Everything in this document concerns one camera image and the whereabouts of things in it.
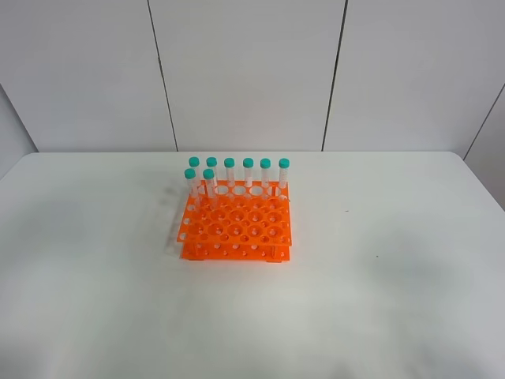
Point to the test tube green cap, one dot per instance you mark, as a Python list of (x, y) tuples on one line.
[(209, 178)]

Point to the orange test tube rack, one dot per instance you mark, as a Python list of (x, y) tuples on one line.
[(243, 224)]

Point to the second row tube left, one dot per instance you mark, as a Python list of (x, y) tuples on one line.
[(193, 187)]

